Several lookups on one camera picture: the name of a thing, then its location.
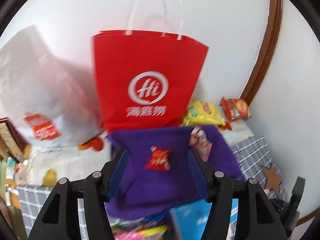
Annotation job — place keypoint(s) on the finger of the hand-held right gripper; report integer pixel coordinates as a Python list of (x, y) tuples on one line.
[(298, 192)]

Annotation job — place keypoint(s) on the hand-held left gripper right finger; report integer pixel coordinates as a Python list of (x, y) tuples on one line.
[(197, 177)]

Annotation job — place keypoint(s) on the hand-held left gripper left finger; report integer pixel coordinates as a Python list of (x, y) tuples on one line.
[(117, 177)]

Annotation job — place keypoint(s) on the pale pink snack packet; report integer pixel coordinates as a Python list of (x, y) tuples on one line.
[(200, 142)]

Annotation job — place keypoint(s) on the small red snack packet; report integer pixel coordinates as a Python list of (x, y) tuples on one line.
[(158, 158)]

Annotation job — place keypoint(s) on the small yellow snack packet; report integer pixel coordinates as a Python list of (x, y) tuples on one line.
[(155, 230)]

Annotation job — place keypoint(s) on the purple cloth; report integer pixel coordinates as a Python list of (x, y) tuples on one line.
[(150, 187)]

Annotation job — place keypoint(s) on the blue tissue pack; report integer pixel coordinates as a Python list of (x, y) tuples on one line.
[(192, 217)]

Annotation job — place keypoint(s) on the grey checked blanket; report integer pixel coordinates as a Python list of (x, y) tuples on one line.
[(252, 155)]

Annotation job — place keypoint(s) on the yellow chips bag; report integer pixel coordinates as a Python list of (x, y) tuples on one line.
[(203, 112)]

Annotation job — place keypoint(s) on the orange chips bag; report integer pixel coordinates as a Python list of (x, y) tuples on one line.
[(236, 110)]

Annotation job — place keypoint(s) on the patterned dark red box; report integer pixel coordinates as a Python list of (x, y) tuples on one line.
[(12, 135)]

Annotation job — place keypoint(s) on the red paper bag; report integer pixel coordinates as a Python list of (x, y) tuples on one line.
[(150, 67)]

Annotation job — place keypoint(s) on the white plastic bag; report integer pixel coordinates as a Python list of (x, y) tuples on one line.
[(37, 80)]

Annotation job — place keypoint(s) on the brown wooden door frame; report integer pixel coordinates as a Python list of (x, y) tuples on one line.
[(270, 42)]

